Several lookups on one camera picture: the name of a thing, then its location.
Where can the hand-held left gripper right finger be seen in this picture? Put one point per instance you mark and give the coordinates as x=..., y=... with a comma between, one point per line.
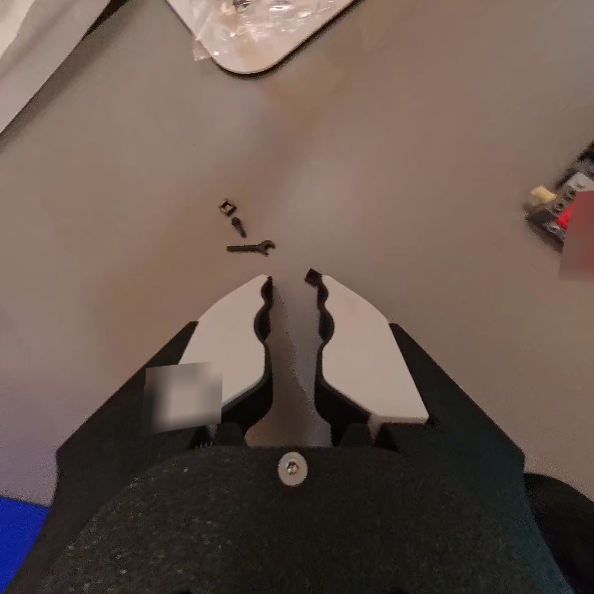
x=366, y=357

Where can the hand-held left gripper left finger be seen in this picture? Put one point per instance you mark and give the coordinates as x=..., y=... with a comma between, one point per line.
x=227, y=334

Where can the black toy wrench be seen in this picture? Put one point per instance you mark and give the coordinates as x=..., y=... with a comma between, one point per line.
x=250, y=248

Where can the small black clip piece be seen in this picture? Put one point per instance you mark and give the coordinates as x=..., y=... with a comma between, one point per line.
x=313, y=277

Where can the toy brick car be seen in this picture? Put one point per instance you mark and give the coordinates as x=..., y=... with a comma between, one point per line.
x=552, y=209

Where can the grey desk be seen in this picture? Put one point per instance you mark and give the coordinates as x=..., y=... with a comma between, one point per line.
x=394, y=139

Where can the small black pin piece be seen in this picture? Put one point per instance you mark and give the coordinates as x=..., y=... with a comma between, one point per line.
x=239, y=227

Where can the small black square piece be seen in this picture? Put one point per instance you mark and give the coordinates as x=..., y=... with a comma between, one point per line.
x=226, y=207

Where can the wooden white book stand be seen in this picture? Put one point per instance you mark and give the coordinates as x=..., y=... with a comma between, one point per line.
x=260, y=62

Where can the blue plastic bin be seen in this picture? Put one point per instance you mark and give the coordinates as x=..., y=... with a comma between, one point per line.
x=21, y=543

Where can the clear bag of black parts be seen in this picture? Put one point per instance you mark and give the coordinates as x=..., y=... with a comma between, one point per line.
x=260, y=23

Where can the white instruction booklet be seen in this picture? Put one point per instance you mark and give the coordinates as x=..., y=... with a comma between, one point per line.
x=32, y=46

